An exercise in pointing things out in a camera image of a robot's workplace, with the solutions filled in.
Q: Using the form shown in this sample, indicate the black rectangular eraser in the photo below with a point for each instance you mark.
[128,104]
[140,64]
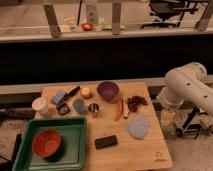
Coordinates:
[105,142]

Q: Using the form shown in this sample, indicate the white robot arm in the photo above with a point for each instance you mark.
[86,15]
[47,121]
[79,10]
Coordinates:
[186,83]

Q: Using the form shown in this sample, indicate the small metal cup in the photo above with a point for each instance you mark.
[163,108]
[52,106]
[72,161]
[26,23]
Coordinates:
[94,109]

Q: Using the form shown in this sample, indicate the white lidded cup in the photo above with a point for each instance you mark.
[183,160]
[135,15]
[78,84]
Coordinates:
[40,105]

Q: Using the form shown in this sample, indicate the purple bowl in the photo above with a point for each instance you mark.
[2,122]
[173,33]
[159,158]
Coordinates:
[108,90]

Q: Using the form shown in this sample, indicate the red chili pepper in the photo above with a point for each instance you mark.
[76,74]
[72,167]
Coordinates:
[119,109]

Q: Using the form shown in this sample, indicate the orange round fruit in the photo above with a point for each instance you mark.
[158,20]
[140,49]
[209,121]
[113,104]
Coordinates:
[86,93]

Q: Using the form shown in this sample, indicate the bunch of dark grapes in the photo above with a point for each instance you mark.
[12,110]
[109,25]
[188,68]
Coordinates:
[135,101]

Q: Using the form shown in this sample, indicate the grey blue round object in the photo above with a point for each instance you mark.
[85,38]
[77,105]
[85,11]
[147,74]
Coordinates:
[79,106]

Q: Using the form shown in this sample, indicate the blue sponge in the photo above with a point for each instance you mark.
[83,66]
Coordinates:
[58,97]

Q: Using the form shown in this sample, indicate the small black box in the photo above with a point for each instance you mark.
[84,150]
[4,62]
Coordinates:
[63,109]

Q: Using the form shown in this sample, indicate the wooden cutting board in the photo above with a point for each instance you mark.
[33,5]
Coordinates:
[129,154]

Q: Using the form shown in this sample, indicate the light blue cloth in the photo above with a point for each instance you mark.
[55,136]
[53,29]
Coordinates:
[138,127]

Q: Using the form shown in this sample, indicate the green plastic tray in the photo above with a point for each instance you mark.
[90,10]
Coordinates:
[69,157]

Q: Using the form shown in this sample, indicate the red round background object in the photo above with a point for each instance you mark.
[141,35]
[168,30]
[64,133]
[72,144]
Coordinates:
[87,26]

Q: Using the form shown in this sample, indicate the orange bowl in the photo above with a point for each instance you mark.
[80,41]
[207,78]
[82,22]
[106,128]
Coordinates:
[46,143]

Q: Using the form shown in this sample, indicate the black office chair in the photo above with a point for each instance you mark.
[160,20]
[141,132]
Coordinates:
[170,13]

